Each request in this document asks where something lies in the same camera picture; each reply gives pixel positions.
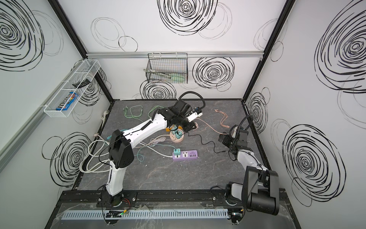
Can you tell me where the pink multi-head USB cable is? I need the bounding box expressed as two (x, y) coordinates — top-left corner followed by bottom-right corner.
(195, 108), (231, 135)

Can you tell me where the teal charger plug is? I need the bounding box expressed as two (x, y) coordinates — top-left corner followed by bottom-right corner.
(174, 128), (184, 139)
(173, 148), (181, 158)

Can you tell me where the pink round power strip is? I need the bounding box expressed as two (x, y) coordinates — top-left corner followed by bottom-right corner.
(169, 131), (184, 143)

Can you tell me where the purple power strip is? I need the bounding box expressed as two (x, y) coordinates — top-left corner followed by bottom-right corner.
(173, 150), (198, 161)

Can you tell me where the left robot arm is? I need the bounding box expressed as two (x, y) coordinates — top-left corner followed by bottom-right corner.
(105, 99), (205, 197)

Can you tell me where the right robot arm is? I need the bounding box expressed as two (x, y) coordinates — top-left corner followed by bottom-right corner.
(219, 130), (280, 215)

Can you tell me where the green item in basket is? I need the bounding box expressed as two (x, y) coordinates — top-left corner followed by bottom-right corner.
(170, 73), (186, 83)

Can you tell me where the black remote control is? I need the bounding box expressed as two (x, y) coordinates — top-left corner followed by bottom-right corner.
(72, 79), (91, 89)

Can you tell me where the blue candy pack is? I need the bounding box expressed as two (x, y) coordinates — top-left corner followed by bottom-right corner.
(56, 92), (79, 111)

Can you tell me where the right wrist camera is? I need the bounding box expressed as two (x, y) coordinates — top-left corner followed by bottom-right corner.
(229, 125), (238, 139)

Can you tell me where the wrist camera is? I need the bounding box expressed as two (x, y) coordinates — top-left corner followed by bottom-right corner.
(229, 125), (238, 139)
(186, 109), (203, 122)

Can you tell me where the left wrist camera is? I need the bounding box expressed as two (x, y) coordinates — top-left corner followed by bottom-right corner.
(186, 109), (203, 122)

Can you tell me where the black cable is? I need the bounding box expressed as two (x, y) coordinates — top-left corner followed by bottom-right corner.
(182, 132), (228, 154)

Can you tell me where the white USB cable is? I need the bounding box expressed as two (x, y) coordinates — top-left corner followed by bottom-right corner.
(144, 136), (167, 148)

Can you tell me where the black wire basket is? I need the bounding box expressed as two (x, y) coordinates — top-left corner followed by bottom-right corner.
(144, 52), (188, 84)

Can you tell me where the grey cable duct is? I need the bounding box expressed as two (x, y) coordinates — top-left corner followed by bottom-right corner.
(61, 209), (229, 220)

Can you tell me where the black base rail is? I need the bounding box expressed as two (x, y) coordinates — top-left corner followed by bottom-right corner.
(58, 188), (287, 208)

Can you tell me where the white power cable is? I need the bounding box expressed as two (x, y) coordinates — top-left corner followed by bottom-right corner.
(79, 133), (173, 174)

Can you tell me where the white wire shelf basket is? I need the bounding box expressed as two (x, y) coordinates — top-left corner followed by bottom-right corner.
(43, 59), (101, 118)

